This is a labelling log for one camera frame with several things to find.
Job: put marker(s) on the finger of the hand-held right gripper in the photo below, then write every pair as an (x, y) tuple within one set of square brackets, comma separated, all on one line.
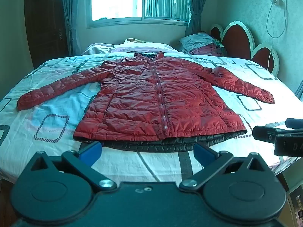
[(264, 133), (294, 123)]

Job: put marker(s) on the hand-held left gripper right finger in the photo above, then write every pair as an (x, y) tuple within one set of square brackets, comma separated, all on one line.
[(204, 154)]

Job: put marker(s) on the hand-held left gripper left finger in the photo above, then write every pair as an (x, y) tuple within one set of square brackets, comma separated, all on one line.
[(91, 153)]

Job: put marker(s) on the red down jacket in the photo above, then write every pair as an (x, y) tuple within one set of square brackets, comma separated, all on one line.
[(132, 99)]

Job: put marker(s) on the teal curtain with tieback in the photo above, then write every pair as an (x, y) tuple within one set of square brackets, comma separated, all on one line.
[(300, 91)]

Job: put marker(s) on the bed with patterned sheet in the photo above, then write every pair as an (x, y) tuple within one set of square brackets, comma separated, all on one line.
[(47, 137)]

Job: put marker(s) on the beige appliance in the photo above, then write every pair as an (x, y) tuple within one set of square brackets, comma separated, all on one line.
[(296, 208)]

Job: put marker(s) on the red and white headboard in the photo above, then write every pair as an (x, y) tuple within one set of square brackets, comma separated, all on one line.
[(236, 40)]

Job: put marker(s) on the pink folded blanket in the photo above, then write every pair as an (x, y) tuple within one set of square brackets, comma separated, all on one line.
[(99, 48)]

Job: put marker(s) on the pile of pillows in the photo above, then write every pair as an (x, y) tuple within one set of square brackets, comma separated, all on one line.
[(198, 43)]

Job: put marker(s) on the dark wooden door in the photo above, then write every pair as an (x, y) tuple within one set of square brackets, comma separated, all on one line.
[(45, 28)]

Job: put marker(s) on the window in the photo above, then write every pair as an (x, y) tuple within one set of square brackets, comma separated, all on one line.
[(116, 0)]

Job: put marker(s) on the wall socket with charger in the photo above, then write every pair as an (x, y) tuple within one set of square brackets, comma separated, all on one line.
[(277, 1)]

